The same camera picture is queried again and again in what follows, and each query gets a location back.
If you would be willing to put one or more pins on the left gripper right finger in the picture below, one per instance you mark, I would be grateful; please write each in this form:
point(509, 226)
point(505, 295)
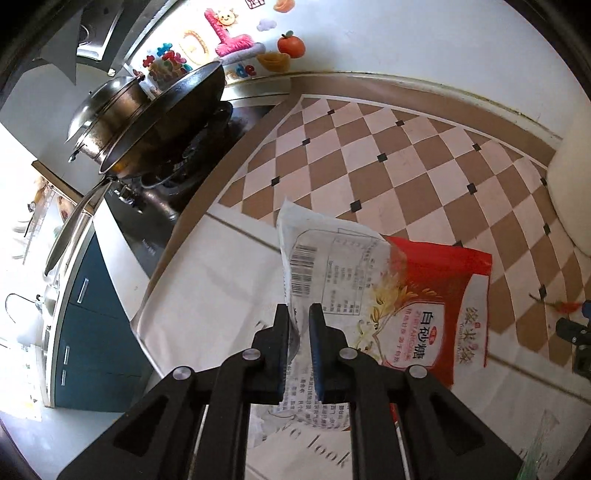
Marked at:
point(331, 379)

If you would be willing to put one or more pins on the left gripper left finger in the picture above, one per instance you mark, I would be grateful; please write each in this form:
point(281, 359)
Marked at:
point(269, 377)

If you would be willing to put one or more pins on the red sugar bag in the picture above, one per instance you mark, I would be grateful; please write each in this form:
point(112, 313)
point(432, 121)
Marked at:
point(429, 308)

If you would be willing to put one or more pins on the red chili pepper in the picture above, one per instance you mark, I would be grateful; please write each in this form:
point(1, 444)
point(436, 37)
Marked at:
point(563, 308)

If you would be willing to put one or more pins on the black gas stove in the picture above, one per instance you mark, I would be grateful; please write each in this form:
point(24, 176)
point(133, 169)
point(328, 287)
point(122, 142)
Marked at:
point(147, 207)

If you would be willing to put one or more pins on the checkered table mat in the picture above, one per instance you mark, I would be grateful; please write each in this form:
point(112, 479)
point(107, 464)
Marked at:
point(426, 228)

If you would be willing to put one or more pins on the black wok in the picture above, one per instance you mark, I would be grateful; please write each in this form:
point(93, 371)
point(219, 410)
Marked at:
point(174, 116)

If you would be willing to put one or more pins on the steel pot with lid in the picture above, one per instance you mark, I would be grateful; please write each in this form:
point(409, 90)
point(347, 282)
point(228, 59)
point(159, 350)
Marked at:
point(104, 113)

